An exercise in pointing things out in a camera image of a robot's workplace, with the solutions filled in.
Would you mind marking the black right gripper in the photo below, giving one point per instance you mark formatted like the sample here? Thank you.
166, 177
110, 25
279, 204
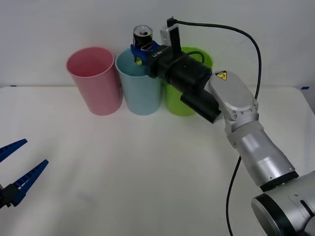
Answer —
162, 61

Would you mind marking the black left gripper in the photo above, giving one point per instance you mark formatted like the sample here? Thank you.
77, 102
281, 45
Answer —
3, 197

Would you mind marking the black drink can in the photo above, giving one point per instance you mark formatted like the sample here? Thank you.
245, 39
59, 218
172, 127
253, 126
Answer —
142, 34

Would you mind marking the silver and black right arm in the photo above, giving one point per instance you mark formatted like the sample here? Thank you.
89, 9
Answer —
233, 96

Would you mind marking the pale blue plastic waste bin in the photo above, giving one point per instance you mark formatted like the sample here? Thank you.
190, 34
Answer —
140, 98

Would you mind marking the pink plastic waste bin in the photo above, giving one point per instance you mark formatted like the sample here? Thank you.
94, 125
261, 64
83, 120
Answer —
98, 93

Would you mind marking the green plastic waste bin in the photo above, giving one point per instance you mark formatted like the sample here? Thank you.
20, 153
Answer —
174, 104

